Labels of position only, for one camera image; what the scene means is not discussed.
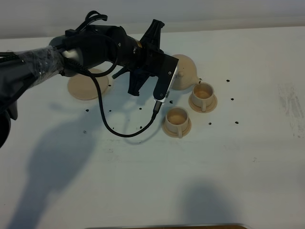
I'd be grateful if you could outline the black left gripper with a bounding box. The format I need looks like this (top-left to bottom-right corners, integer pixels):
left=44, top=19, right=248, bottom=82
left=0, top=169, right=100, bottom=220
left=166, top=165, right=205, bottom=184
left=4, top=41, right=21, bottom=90
left=128, top=19, right=165, bottom=96

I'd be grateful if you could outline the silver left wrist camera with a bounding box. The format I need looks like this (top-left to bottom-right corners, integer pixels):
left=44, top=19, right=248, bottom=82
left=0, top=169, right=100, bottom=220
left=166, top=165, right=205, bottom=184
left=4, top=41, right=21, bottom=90
left=153, top=54, right=179, bottom=103

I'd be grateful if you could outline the black left camera cable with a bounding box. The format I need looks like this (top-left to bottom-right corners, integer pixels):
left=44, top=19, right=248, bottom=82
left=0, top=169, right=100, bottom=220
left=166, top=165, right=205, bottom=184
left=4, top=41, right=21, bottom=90
left=61, top=50, right=163, bottom=138

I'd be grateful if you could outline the beige far teacup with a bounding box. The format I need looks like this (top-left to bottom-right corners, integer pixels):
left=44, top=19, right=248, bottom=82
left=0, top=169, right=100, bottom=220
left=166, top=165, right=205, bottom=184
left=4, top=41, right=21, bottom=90
left=192, top=83, right=215, bottom=99

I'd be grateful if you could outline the beige teapot saucer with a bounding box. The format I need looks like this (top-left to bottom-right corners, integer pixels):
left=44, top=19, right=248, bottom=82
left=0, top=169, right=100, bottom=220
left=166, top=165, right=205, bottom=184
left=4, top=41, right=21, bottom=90
left=67, top=68, right=110, bottom=100

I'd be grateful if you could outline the beige near cup saucer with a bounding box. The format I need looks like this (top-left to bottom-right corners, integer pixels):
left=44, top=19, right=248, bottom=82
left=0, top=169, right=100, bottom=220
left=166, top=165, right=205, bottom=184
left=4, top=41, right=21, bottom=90
left=162, top=118, right=192, bottom=138

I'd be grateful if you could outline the beige teacup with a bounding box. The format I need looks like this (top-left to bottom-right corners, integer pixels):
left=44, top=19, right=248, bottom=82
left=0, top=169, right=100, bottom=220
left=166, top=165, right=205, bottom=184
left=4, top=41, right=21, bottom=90
left=165, top=107, right=190, bottom=134
left=192, top=83, right=215, bottom=99

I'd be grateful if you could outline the beige cup saucer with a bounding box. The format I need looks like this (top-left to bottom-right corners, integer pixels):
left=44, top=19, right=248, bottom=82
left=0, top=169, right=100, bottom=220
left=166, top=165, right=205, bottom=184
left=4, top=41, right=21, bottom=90
left=162, top=118, right=192, bottom=138
left=188, top=94, right=217, bottom=113

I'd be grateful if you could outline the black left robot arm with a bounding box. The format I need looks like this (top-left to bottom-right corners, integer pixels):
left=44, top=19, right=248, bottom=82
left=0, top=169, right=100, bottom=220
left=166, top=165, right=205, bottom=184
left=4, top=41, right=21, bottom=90
left=0, top=10, right=177, bottom=144

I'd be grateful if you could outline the beige near teacup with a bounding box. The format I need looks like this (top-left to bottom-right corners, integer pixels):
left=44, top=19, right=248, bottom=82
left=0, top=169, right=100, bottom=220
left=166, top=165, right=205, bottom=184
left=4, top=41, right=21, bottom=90
left=165, top=107, right=190, bottom=134

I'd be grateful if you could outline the beige far cup saucer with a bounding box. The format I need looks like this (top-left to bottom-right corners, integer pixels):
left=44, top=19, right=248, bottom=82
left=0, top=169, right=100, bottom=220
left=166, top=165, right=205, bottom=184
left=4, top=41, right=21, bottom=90
left=188, top=94, right=217, bottom=113

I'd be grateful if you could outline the beige teapot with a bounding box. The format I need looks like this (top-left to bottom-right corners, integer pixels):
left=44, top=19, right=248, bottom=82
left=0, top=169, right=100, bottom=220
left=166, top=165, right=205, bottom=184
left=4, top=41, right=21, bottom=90
left=172, top=54, right=201, bottom=91

